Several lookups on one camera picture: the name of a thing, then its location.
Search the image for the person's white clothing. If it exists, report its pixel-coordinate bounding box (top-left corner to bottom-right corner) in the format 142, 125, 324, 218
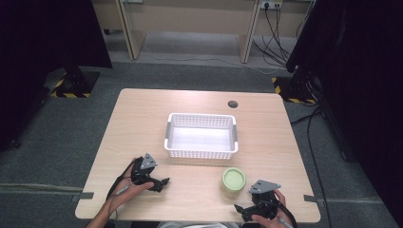
157, 220, 240, 228

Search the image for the black power cable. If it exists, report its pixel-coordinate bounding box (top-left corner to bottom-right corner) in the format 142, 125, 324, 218
251, 34, 288, 68
263, 5, 291, 61

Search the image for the white plastic basket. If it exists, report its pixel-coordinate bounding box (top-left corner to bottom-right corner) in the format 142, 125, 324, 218
163, 112, 240, 161

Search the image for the person's left hand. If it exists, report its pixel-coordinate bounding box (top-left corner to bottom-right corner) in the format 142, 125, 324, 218
108, 157, 155, 213

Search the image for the white power strip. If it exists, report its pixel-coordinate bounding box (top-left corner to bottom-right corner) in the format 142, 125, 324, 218
259, 0, 283, 10

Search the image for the person's right hand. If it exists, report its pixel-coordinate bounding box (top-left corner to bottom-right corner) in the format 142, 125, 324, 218
251, 188, 288, 228

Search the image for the black stand base hazard tape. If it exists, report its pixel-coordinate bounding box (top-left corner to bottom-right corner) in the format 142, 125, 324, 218
271, 75, 318, 105
43, 66, 101, 99

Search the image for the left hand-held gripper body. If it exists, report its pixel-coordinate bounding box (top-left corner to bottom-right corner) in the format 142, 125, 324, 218
130, 153, 159, 187

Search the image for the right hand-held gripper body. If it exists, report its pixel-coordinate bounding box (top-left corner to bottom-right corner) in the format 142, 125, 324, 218
248, 179, 282, 221

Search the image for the light wooden desk frame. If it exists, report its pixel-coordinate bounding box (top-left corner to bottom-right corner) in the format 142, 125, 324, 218
90, 0, 316, 65

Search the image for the black curtain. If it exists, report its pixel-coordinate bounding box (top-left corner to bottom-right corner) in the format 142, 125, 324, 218
285, 0, 403, 228
0, 0, 113, 152

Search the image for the black floor cable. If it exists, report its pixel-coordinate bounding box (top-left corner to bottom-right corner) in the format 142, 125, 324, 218
289, 105, 333, 228

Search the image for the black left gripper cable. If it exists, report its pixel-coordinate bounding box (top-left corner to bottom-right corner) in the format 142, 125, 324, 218
106, 159, 137, 203

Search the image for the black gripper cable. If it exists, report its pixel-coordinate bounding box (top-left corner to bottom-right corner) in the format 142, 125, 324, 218
269, 199, 298, 228
106, 159, 137, 203

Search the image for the green round container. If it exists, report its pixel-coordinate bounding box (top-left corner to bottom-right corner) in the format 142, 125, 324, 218
221, 166, 247, 192

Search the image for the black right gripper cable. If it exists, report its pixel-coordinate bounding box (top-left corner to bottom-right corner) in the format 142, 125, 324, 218
269, 199, 298, 228

